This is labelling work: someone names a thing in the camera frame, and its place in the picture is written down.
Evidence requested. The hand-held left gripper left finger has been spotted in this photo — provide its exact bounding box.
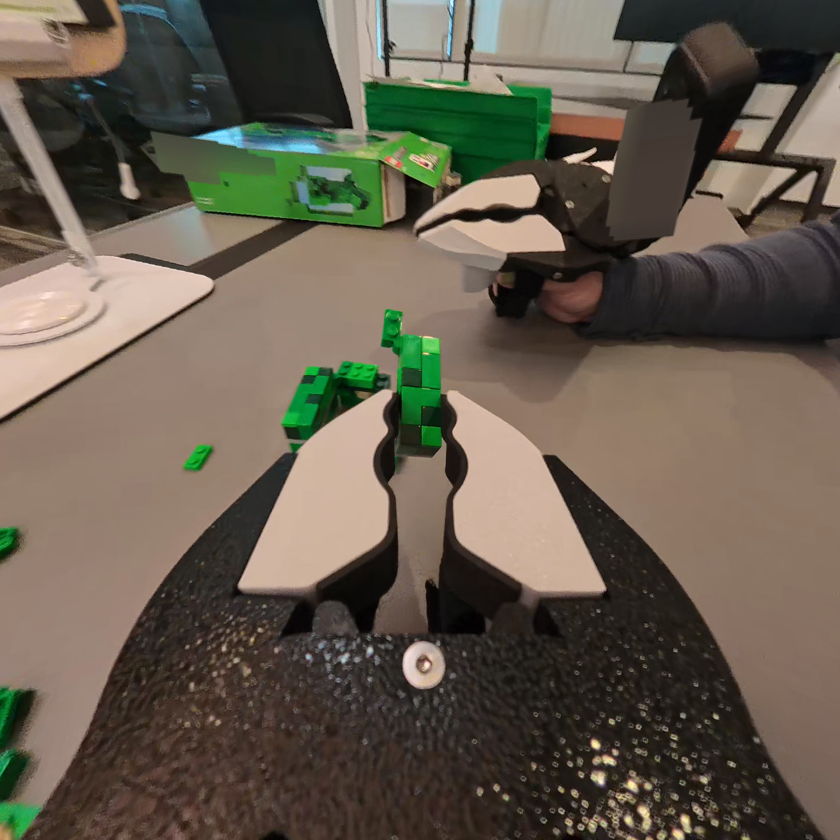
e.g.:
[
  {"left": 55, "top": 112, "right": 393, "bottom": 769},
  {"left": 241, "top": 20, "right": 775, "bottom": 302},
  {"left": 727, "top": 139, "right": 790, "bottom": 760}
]
[{"left": 238, "top": 390, "right": 400, "bottom": 619}]

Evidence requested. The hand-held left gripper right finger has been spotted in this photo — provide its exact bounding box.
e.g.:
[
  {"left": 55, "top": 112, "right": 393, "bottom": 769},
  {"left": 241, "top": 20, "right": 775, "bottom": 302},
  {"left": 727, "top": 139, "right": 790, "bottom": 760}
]
[{"left": 440, "top": 392, "right": 608, "bottom": 614}]

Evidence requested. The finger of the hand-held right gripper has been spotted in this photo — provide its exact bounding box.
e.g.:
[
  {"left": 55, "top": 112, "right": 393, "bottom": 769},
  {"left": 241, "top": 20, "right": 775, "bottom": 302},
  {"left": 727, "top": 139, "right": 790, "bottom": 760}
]
[
  {"left": 415, "top": 177, "right": 547, "bottom": 232},
  {"left": 416, "top": 213, "right": 568, "bottom": 271}
]

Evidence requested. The green brick build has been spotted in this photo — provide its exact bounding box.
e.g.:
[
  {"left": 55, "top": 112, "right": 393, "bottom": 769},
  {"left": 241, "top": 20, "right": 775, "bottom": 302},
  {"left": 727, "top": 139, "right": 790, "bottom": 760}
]
[{"left": 281, "top": 310, "right": 444, "bottom": 460}]

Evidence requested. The person's right forearm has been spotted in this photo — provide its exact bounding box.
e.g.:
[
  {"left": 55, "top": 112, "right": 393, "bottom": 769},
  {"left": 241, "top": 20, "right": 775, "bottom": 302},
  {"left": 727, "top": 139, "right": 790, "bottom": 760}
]
[{"left": 577, "top": 213, "right": 840, "bottom": 342}]

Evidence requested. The grey desk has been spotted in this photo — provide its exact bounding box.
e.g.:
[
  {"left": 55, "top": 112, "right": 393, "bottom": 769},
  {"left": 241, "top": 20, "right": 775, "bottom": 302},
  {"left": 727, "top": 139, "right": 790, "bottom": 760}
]
[{"left": 0, "top": 193, "right": 840, "bottom": 840}]

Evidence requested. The person's right hand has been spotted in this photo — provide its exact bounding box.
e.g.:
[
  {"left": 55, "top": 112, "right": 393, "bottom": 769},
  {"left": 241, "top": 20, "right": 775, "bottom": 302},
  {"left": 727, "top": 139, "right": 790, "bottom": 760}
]
[{"left": 535, "top": 270, "right": 605, "bottom": 324}]

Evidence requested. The brown wooden board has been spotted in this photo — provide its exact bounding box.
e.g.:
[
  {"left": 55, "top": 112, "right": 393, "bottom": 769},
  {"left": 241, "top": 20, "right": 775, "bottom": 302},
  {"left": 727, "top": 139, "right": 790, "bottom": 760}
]
[{"left": 550, "top": 112, "right": 744, "bottom": 155}]

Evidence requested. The white paper sheet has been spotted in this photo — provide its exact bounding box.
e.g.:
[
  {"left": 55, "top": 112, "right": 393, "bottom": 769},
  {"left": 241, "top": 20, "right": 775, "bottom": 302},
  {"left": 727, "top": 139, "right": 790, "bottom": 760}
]
[{"left": 367, "top": 71, "right": 514, "bottom": 98}]

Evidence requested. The green toy box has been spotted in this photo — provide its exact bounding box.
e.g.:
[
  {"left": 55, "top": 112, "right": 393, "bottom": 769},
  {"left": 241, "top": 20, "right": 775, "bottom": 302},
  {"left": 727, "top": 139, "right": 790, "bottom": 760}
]
[{"left": 152, "top": 121, "right": 454, "bottom": 229}]

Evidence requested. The black monitor stand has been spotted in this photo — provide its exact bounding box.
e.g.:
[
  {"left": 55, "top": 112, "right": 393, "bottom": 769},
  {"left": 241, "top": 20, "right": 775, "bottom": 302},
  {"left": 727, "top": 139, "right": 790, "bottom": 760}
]
[{"left": 712, "top": 52, "right": 837, "bottom": 221}]

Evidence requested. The black monitor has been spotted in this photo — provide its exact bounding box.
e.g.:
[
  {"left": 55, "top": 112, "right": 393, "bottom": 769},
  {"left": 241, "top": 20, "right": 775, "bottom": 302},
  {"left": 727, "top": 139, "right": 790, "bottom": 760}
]
[{"left": 613, "top": 0, "right": 840, "bottom": 52}]

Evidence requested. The white book stand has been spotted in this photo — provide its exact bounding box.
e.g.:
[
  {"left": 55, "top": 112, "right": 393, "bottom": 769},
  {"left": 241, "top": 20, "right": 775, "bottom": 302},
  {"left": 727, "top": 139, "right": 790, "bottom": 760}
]
[{"left": 0, "top": 0, "right": 216, "bottom": 421}]

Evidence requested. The pile of loose bricks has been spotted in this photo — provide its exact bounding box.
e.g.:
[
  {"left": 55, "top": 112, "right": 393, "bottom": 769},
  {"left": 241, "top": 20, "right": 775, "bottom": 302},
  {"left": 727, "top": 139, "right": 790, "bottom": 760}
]
[{"left": 0, "top": 525, "right": 43, "bottom": 840}]

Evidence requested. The white cable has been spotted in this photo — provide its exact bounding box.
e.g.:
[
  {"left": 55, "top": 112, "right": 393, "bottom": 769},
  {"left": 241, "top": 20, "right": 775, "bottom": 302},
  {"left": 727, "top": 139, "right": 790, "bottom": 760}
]
[{"left": 88, "top": 98, "right": 142, "bottom": 201}]

